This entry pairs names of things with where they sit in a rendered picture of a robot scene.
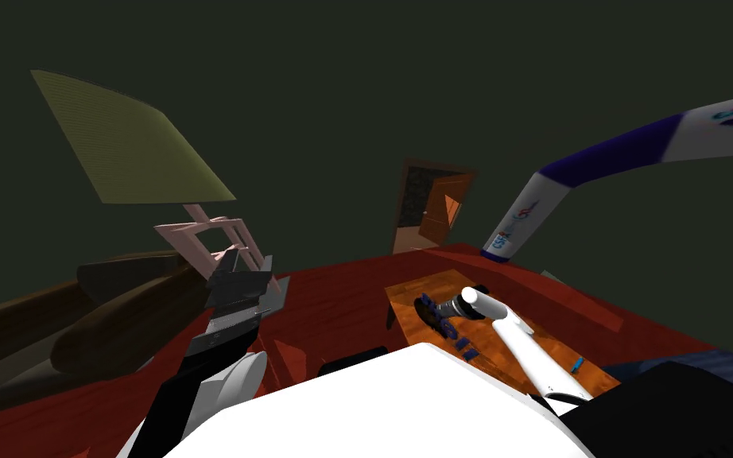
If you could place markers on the dark brown sofa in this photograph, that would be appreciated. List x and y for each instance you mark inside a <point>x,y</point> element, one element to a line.
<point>118,324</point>

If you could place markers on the lamp with yellow shade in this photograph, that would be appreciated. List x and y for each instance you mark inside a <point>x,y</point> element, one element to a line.
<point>131,146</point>

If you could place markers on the blue toothed object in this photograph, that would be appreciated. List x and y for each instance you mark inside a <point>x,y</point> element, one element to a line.
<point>463,343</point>

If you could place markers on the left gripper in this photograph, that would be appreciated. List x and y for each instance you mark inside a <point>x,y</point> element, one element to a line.
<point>233,312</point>

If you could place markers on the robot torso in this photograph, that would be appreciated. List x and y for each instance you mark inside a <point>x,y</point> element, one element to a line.
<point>398,407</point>

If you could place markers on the orange wooden table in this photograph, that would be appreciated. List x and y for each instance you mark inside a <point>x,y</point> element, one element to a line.
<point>427,285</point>

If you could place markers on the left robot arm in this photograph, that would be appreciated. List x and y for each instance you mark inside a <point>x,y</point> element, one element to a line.
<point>179,407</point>

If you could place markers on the brown wooden door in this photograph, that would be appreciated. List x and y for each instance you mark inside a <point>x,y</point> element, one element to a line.
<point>436,216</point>

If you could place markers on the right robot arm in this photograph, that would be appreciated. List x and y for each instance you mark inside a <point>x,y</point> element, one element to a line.
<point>659,413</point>

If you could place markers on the white and blue curved pole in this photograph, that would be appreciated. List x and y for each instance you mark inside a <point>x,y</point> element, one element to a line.
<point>602,156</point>

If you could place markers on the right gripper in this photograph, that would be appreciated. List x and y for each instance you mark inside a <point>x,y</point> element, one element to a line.
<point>429,316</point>

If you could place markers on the small blue stick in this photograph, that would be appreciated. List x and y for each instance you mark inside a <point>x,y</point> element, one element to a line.
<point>576,365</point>

